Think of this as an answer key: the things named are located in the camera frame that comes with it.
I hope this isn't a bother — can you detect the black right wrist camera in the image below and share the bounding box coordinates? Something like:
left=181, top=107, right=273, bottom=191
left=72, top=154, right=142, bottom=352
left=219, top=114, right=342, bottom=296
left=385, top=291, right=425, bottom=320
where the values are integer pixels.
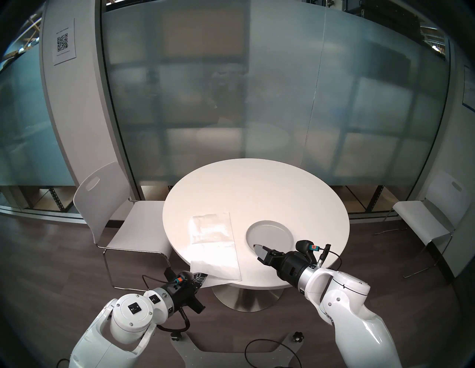
left=296, top=240, right=320, bottom=258

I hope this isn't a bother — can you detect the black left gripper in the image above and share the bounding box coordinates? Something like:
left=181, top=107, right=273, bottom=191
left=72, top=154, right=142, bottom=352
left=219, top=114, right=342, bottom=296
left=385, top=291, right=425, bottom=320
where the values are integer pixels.
left=166, top=272, right=209, bottom=315

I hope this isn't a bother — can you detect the black floor cable loop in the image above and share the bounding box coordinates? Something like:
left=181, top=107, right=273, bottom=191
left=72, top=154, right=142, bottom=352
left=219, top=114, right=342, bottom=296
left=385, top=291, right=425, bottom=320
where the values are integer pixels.
left=245, top=338, right=299, bottom=368

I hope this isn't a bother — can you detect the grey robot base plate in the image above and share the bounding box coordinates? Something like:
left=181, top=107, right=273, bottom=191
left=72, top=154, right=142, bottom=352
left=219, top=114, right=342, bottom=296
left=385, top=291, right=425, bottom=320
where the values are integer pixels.
left=171, top=336, right=303, bottom=368

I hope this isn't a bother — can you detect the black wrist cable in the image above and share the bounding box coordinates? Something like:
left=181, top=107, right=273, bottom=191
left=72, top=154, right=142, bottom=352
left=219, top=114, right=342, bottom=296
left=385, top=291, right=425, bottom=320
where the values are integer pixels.
left=317, top=244, right=344, bottom=273
left=143, top=275, right=191, bottom=334

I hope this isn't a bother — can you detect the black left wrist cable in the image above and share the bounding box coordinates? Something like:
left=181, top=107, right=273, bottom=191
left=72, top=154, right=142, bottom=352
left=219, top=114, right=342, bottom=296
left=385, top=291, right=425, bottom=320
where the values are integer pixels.
left=143, top=275, right=191, bottom=334

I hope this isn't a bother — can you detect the white paper napkin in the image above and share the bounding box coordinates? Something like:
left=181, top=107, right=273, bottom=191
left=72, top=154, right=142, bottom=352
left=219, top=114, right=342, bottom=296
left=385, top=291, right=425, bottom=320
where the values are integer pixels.
left=188, top=212, right=242, bottom=288

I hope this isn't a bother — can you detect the grey round plate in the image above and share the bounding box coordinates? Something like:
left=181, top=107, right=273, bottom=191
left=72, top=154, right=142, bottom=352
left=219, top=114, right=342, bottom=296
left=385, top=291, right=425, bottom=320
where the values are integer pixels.
left=246, top=220, right=292, bottom=256

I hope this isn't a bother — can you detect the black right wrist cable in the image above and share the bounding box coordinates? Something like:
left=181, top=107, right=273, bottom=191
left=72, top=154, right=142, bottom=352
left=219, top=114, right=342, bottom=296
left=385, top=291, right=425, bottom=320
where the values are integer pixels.
left=317, top=244, right=344, bottom=273

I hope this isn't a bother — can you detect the black perforated shelf post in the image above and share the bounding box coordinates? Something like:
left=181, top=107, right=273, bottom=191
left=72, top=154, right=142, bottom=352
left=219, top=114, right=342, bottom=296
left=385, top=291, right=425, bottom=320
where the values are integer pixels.
left=48, top=187, right=71, bottom=213
left=366, top=185, right=384, bottom=213

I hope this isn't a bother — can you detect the round white pedestal table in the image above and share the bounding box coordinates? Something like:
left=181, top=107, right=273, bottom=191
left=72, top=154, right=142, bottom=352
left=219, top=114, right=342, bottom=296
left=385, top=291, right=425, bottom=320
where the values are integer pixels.
left=162, top=158, right=350, bottom=312

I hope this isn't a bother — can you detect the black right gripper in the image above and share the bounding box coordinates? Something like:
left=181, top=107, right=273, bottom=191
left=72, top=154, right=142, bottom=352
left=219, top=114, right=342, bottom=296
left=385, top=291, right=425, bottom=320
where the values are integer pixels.
left=253, top=244, right=317, bottom=289

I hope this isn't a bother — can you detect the white QR code sign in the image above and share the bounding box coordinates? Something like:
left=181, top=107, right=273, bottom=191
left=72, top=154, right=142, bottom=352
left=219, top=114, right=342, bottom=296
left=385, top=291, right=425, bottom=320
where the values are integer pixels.
left=52, top=19, right=77, bottom=66

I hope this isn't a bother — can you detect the white chair with chrome legs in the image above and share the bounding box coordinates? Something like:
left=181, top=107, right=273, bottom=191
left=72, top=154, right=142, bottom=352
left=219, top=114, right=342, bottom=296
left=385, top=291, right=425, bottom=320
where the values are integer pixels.
left=73, top=161, right=177, bottom=290
left=374, top=171, right=465, bottom=279

